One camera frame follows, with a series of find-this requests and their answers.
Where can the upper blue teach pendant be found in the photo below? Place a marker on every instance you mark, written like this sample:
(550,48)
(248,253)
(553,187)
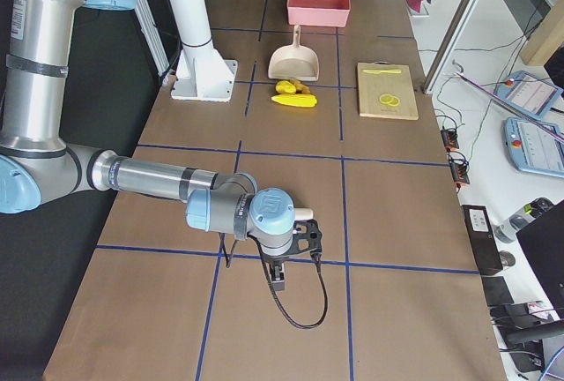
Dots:
(531,95)

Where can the orange black connector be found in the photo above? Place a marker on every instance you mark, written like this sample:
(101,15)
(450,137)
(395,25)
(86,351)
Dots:
(459,168)
(450,139)

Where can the bamboo cutting board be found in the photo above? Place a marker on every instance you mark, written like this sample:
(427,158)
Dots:
(371,87)

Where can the lower blue teach pendant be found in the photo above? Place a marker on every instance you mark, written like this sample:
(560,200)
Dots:
(533,150)

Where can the yellow toy potato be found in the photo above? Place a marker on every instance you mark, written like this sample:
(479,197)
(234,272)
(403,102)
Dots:
(285,87)

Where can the beige plastic dustpan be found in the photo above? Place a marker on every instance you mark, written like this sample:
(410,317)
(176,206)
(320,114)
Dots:
(294,61)

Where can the clear plastic bottle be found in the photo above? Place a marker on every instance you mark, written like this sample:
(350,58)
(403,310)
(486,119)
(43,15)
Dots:
(506,231)

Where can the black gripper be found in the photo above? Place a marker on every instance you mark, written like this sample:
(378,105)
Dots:
(275,262)

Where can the upper orange black connector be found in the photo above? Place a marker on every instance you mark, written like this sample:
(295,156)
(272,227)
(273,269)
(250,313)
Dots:
(450,139)

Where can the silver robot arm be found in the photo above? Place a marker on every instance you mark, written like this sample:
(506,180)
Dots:
(37,166)

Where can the tan toy ginger root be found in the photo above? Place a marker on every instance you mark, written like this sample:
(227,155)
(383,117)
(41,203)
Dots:
(300,87)

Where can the lower orange black connector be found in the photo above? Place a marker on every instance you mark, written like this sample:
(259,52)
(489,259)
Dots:
(459,168)

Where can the black rectangular box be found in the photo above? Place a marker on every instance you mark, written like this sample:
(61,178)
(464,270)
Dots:
(485,252)

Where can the pink plastic bin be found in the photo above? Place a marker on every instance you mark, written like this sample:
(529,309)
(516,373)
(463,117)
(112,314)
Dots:
(326,13)

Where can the black laptop corner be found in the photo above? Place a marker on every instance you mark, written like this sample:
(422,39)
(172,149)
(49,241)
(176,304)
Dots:
(542,244)

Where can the blue teach pendant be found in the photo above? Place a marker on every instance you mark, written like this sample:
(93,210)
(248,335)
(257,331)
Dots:
(531,95)
(533,150)

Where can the green plastic knife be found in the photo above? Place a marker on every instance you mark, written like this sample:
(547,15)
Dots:
(394,71)

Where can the aluminium frame post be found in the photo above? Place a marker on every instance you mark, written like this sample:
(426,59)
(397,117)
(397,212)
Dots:
(454,32)

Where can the beige hand brush black bristles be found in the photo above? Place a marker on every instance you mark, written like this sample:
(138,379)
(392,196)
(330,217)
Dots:
(303,214)

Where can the white pedestal column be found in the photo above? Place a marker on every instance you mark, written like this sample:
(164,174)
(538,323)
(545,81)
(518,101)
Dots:
(202,73)

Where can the yellow toy corn cob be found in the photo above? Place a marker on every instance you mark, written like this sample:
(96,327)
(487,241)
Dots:
(298,100)

